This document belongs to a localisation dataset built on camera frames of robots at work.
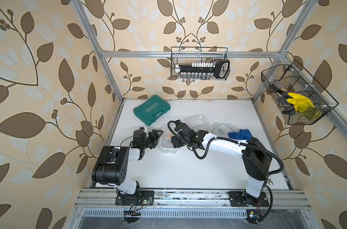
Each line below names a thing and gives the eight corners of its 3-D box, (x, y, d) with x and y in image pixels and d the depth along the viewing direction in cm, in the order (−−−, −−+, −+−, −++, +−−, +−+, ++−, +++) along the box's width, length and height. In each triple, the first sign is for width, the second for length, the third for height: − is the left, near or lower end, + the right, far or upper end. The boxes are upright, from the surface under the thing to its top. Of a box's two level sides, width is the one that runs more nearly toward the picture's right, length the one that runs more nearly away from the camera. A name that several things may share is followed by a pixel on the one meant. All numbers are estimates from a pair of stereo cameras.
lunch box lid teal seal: (212, 137, 100) (213, 135, 99) (210, 124, 108) (211, 122, 106) (239, 137, 100) (240, 135, 99) (235, 124, 108) (236, 122, 106)
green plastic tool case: (133, 114, 114) (131, 109, 110) (157, 98, 126) (156, 93, 122) (148, 127, 106) (146, 123, 101) (172, 109, 118) (172, 104, 113)
